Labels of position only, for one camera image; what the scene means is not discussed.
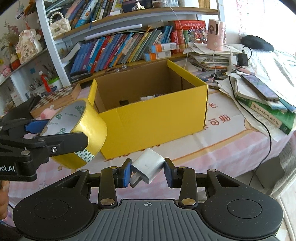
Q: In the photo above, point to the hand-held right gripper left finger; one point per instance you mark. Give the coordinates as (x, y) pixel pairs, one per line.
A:
(126, 173)

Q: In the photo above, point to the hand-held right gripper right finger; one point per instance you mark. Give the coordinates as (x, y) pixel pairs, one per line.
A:
(168, 172)

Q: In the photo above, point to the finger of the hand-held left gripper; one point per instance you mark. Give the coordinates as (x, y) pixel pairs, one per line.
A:
(64, 142)
(37, 126)

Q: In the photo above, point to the pink plush pig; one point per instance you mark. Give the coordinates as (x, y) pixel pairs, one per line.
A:
(47, 113)

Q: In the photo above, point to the white charger plug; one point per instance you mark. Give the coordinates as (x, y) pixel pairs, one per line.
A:
(149, 162)

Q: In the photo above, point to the yellow tape roll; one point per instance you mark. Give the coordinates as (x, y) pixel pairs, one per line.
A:
(92, 125)

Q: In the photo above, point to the yellow cardboard box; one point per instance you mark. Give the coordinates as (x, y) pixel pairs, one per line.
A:
(150, 125)

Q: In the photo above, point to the black binder clip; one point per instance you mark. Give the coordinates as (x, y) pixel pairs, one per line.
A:
(124, 102)

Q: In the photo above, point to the person's left hand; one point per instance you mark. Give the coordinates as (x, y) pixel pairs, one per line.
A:
(3, 199)

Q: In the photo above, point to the pen holder with pens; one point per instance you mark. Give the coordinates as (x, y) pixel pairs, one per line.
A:
(37, 89)

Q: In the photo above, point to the wooden chessboard box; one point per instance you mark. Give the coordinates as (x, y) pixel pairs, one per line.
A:
(62, 95)

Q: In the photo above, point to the red tassel ornament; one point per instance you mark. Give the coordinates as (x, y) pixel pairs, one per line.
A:
(45, 83)

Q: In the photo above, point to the green-lidded white jar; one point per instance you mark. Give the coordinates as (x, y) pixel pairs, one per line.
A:
(56, 85)

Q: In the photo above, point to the black flat case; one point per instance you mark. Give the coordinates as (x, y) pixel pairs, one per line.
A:
(81, 76)

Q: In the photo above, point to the red round doll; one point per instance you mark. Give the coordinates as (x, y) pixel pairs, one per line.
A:
(15, 62)

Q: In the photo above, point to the white bookshelf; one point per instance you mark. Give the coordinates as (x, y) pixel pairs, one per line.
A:
(57, 58)

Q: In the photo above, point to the dried flower bunch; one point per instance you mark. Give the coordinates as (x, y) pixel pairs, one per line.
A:
(9, 37)

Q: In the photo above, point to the row of blue-spined books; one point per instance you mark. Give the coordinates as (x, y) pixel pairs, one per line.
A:
(104, 51)

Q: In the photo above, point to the white quilted handbag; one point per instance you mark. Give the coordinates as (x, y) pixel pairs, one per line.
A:
(60, 27)

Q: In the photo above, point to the orange white small box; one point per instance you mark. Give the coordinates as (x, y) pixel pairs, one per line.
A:
(157, 55)
(163, 47)

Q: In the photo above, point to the green thick book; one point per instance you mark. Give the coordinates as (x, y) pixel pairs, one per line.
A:
(270, 113)

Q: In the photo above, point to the row of mixed books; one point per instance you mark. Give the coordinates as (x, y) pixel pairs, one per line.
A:
(78, 14)

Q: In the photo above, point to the pile of papers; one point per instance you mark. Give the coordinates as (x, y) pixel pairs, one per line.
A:
(208, 59)

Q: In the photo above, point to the smartphone with dark case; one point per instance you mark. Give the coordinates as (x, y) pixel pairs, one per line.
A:
(260, 87)

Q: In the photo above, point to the black power adapter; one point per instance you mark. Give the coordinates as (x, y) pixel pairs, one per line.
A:
(242, 60)

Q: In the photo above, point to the pink cylindrical device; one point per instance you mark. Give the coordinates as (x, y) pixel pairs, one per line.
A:
(216, 34)

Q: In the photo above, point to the red thick book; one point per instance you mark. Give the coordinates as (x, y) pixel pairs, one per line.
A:
(187, 25)

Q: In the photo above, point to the phone showing video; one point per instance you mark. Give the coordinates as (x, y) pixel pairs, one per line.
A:
(137, 5)

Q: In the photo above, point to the black fabric object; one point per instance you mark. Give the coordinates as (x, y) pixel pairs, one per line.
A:
(256, 42)

